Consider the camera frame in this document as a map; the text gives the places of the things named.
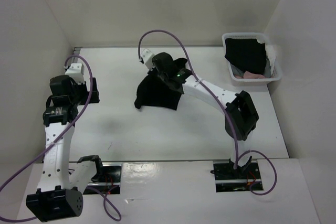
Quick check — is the black skirt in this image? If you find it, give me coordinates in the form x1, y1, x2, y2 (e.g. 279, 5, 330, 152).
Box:
224, 38, 267, 74
134, 63, 184, 111

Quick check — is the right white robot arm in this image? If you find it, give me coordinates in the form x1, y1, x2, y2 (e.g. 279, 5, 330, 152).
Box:
151, 52, 259, 178

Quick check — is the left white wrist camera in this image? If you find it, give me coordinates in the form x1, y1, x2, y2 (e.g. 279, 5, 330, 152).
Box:
65, 63, 85, 83

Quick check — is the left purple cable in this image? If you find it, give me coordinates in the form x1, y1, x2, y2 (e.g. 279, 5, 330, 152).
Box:
0, 54, 121, 221

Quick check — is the grey cloth in basket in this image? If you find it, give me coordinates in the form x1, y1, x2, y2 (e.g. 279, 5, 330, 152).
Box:
232, 65, 271, 78

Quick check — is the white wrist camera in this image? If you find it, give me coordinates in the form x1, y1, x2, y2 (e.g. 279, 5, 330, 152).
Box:
65, 63, 85, 83
140, 48, 155, 70

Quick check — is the white cloth in basket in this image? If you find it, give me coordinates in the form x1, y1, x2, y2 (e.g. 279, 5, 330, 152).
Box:
257, 38, 277, 70

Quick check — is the black skirt in basket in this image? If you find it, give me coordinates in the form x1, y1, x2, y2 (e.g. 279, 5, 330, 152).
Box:
224, 38, 267, 74

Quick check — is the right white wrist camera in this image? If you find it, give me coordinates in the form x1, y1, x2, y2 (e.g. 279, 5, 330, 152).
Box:
140, 48, 155, 70

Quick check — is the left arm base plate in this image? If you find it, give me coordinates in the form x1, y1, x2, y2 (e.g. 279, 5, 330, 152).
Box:
83, 162, 122, 195

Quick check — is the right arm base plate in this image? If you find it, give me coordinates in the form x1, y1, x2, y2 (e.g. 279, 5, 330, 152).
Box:
210, 161, 264, 193

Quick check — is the pink cloth in basket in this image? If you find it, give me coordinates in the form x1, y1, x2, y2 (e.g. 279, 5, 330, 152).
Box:
234, 71, 266, 79

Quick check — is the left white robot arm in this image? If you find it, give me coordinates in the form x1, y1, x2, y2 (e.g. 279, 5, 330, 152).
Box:
26, 75, 104, 222

